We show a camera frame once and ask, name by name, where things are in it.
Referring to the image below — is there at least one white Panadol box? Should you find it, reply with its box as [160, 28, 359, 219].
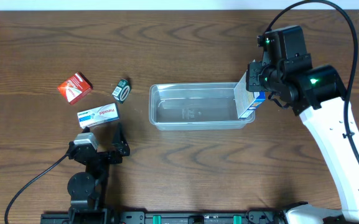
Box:
[77, 103, 119, 129]

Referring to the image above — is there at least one blue KoolFever box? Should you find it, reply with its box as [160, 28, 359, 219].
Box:
[233, 59, 266, 120]

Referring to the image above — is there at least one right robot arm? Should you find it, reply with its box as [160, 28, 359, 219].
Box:
[246, 62, 359, 223]

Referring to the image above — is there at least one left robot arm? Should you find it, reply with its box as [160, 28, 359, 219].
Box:
[66, 123, 130, 224]

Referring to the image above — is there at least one clear plastic container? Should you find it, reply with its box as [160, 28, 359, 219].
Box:
[149, 82, 255, 131]

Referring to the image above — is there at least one red Panadol box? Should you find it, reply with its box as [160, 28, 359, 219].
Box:
[57, 72, 93, 105]

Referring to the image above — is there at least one small dark green box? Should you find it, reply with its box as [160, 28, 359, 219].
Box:
[111, 79, 131, 104]

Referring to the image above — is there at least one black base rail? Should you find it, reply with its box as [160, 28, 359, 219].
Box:
[40, 210, 287, 224]

